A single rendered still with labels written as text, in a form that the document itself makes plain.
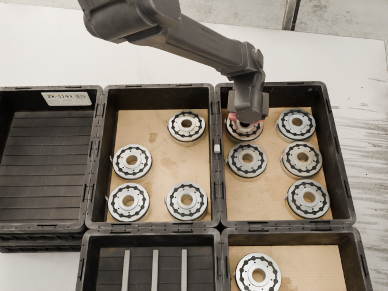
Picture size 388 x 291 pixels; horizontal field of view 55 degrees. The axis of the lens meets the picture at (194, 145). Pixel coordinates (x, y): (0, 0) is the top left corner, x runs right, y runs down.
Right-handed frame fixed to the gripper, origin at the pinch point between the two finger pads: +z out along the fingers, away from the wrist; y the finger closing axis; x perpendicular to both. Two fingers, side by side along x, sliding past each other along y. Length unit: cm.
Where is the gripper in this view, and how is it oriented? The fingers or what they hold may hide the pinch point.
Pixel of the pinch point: (245, 121)
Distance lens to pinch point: 102.6
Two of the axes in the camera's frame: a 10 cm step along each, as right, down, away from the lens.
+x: 1.1, -8.7, 4.7
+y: 9.9, 0.8, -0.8
